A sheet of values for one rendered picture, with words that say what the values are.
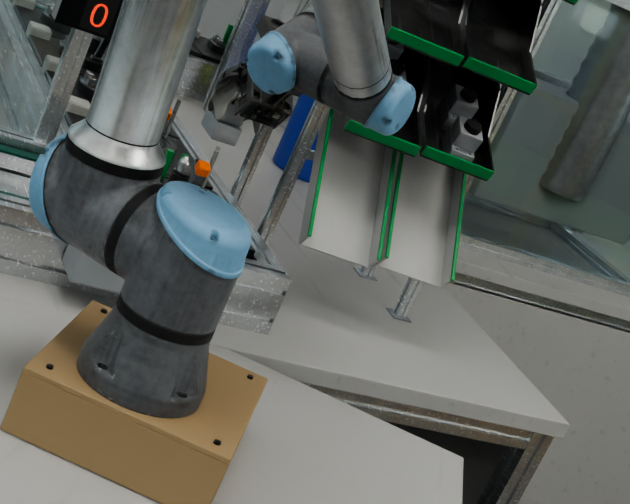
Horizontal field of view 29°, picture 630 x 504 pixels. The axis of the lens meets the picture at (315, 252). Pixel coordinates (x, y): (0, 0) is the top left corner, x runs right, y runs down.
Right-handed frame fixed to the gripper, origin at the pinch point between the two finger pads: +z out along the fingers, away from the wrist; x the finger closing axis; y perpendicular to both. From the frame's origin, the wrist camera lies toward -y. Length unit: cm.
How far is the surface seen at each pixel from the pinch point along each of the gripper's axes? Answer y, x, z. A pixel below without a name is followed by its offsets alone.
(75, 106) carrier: -14.1, -12.6, 35.8
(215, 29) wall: -232, 131, 275
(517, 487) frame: 47, 70, 15
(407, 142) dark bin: 2.2, 27.3, -10.4
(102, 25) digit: -10.0, -20.5, 4.8
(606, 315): -16, 138, 54
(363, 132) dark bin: 1.7, 20.2, -8.2
